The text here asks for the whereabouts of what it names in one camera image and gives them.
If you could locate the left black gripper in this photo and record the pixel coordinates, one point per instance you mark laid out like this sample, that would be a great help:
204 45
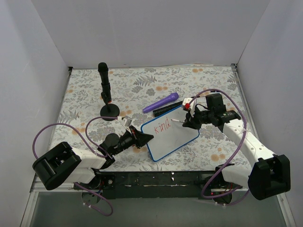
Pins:
136 138

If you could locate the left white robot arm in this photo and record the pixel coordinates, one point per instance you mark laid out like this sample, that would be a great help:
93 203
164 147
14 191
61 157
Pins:
65 164

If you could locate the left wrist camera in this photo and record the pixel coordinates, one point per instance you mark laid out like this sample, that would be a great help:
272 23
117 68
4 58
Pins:
125 121

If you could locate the blue framed whiteboard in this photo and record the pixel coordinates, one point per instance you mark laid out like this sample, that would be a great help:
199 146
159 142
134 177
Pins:
169 135

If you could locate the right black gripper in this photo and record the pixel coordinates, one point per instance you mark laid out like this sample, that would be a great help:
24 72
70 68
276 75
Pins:
195 117

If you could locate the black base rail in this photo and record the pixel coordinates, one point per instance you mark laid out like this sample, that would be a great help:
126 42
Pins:
148 184

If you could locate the floral table mat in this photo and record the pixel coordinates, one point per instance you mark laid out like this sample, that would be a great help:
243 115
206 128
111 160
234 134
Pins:
135 88

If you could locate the black microphone on stand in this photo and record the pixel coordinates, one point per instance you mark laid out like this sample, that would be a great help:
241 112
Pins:
109 111

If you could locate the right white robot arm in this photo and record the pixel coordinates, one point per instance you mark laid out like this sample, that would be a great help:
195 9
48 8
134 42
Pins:
252 166

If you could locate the black glitter microphone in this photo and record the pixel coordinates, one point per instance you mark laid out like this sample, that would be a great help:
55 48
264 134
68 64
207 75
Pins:
166 109

